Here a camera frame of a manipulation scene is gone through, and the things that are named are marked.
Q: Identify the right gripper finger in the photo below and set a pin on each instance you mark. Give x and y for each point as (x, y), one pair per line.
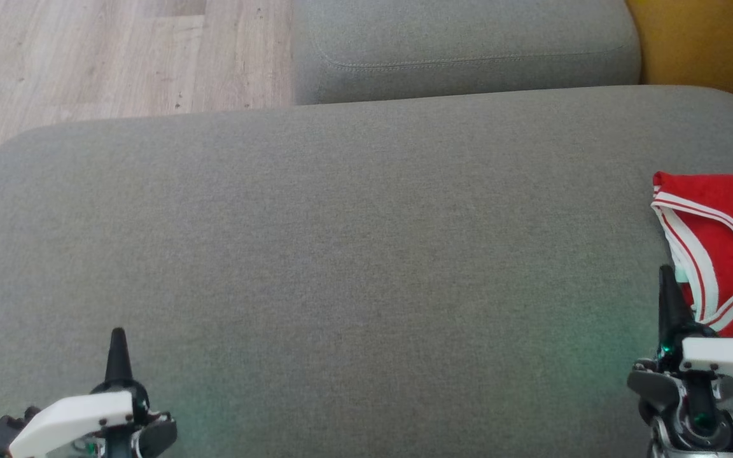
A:
(670, 312)

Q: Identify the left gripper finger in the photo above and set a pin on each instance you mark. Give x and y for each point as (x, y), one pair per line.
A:
(118, 359)

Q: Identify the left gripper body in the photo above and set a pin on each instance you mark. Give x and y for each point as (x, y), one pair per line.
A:
(153, 436)

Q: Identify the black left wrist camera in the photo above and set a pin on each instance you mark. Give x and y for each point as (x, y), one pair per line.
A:
(0, 436)

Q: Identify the red white sports jersey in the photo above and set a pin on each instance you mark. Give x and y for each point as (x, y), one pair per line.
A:
(729, 242)

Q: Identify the large grey sofa seat cushion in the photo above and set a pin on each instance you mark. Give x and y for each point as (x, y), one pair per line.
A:
(366, 267)

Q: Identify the grey stitched sofa cushion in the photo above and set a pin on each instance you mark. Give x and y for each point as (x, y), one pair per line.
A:
(468, 44)

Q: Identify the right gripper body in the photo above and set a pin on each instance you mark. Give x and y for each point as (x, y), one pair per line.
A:
(656, 385)

